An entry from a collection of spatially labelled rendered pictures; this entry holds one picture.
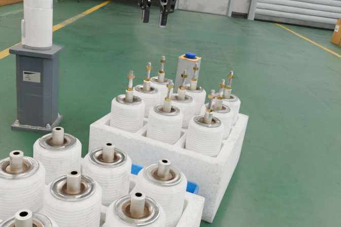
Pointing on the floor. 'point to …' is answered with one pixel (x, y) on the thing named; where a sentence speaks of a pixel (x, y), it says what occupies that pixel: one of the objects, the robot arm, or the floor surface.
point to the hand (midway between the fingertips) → (154, 20)
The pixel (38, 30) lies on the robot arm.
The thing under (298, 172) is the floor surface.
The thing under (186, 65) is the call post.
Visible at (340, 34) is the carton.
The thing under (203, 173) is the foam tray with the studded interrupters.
